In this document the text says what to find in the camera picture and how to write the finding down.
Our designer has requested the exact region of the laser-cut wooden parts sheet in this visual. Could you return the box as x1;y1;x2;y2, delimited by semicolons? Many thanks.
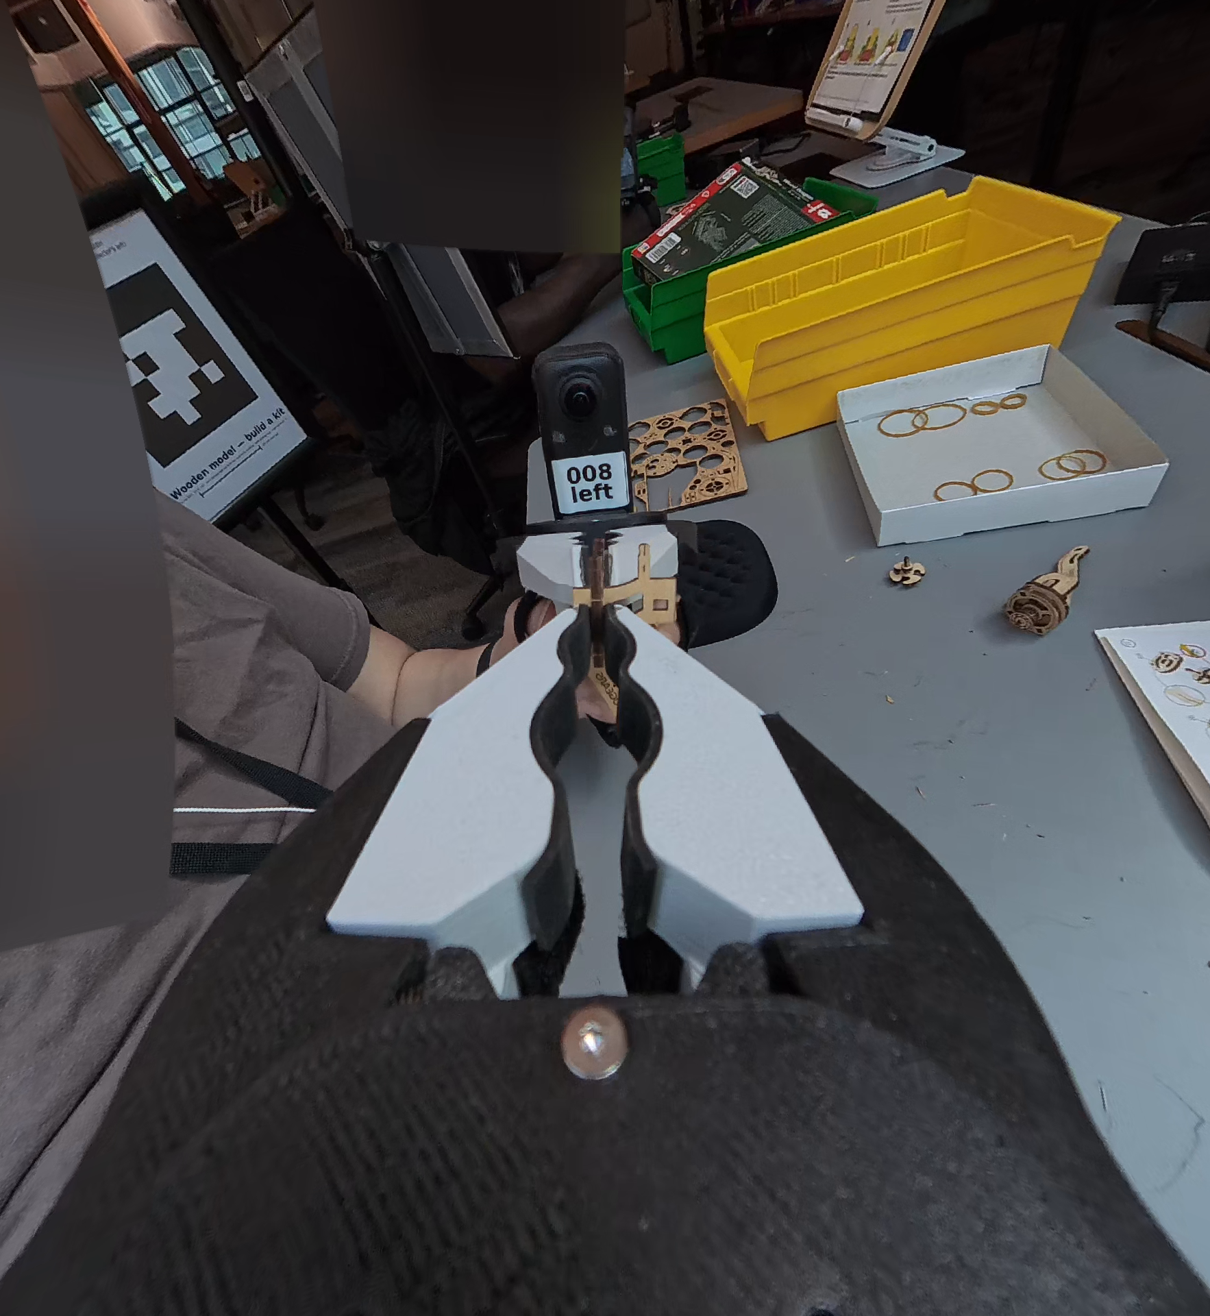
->
628;399;751;513

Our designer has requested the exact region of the dark model kit box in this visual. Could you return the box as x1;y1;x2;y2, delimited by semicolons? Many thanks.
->
630;159;855;284

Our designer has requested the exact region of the black device on stand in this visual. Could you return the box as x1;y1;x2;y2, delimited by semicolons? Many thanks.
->
1113;220;1210;308

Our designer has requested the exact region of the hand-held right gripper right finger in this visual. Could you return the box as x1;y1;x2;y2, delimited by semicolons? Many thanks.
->
603;605;865;997

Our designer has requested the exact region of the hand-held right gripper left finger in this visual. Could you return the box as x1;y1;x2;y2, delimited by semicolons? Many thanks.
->
326;608;591;1001

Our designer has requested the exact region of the white cardboard tray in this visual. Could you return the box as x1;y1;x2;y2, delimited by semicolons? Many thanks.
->
835;345;1169;547

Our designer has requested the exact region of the thin wooden model part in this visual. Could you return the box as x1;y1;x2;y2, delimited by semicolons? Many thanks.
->
576;530;629;724

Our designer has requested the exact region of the group of tan rings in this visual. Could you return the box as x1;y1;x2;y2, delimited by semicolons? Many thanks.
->
877;391;1109;503

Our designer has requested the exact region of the white tablet stand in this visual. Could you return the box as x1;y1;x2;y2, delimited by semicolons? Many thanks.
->
831;129;966;189

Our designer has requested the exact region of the tablet showing instructions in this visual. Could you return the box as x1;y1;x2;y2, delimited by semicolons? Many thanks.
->
803;0;947;140

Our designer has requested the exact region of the yellow plastic storage bin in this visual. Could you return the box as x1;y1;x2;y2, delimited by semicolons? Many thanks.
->
704;175;1123;444

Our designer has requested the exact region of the person's left forearm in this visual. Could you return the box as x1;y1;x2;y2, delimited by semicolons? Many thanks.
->
332;622;493;757

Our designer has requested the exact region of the green plastic bin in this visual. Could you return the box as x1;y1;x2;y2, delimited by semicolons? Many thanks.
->
620;180;879;363
633;132;689;208

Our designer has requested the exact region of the wooden model subassembly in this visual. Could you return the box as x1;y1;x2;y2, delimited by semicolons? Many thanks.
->
1004;546;1091;637

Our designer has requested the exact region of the printed instruction booklet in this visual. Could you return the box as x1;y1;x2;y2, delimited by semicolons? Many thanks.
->
1095;616;1210;915

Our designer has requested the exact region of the black strap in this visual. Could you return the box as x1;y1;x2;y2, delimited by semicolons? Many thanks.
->
171;719;334;878

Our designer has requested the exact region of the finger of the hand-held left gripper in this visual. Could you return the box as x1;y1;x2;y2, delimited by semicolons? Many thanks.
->
604;530;689;650
517;532;588;618

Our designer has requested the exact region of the white sign with black marker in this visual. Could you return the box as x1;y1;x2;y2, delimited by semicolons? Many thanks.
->
86;209;310;528

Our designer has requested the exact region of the cross-shaped wooden model part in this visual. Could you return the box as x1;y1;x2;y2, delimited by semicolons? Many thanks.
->
572;542;681;627

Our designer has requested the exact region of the person's left hand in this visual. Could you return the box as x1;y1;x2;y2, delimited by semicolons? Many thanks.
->
473;616;557;678

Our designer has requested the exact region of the another person's forearm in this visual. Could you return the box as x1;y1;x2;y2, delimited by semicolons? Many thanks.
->
496;255;624;357

